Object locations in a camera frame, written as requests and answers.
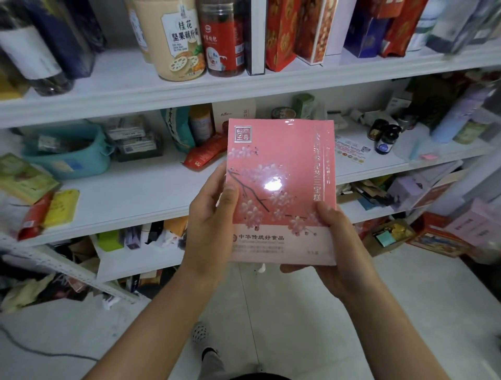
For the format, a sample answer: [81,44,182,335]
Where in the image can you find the lavender bottle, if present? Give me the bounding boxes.
[431,82,496,145]

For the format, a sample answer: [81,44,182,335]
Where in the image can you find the green snack packet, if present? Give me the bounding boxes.
[0,152,61,206]

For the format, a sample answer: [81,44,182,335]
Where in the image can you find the teal plastic basket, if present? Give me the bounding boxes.
[19,125,114,180]

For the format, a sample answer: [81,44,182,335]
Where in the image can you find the teal pouch bag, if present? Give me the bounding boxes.
[162,105,197,153]

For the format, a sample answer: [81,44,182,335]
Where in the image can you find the colourful flat box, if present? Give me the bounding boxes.
[407,211,471,258]

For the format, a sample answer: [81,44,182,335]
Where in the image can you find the small dark bottle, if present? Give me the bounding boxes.
[368,117,388,143]
[374,124,402,155]

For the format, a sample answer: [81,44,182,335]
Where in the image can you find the yellow bottle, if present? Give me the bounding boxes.
[190,104,216,146]

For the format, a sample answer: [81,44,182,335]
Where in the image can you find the small black grey boxes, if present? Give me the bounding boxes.
[105,117,165,163]

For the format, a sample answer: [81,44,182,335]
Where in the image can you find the dark blue moon box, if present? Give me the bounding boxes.
[23,0,97,79]

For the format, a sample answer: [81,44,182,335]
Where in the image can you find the dark glass jar silver lid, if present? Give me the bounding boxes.
[0,0,75,97]

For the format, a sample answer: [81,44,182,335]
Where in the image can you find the person's right forearm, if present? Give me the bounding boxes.
[344,278,451,380]

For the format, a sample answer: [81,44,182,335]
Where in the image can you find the pink carton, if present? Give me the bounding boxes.
[445,198,501,248]

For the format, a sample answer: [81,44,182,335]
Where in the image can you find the red box white edge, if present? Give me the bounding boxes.
[293,0,340,66]

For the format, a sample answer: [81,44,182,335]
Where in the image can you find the pink blossom box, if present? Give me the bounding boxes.
[225,117,338,266]

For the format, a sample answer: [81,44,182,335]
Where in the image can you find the white box brown print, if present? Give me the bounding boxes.
[211,98,258,133]

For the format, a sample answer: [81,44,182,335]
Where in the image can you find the beige cylinder canister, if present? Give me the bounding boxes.
[133,0,207,82]

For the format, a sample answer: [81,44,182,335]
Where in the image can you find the red canister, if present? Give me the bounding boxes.
[196,0,248,78]

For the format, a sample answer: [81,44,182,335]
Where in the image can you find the white metal shelving unit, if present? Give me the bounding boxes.
[0,39,501,306]

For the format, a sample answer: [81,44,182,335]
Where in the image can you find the brown carton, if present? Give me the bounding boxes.
[362,219,416,256]

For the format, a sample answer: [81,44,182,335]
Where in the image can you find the red snack packet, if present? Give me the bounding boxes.
[17,192,56,241]

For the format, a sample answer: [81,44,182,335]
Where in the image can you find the person's white shoe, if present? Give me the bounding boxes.
[192,321,212,352]

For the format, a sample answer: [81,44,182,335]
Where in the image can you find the dark jar with lid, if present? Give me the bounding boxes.
[270,105,299,121]

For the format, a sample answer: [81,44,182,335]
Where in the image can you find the person's left forearm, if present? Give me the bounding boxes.
[85,270,216,380]

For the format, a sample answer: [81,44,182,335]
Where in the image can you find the person's right hand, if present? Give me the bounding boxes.
[280,202,377,302]

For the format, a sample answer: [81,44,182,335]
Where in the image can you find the black box white edge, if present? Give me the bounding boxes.
[235,0,268,76]

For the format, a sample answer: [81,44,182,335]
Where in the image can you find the red pouch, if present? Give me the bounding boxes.
[182,132,230,172]

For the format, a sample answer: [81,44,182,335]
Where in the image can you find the small green pack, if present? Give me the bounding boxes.
[292,92,318,120]

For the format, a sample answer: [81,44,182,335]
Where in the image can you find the yellow tag packet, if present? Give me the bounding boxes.
[43,188,81,230]

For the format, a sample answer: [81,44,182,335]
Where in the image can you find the person's left hand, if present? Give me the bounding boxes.
[182,162,242,287]

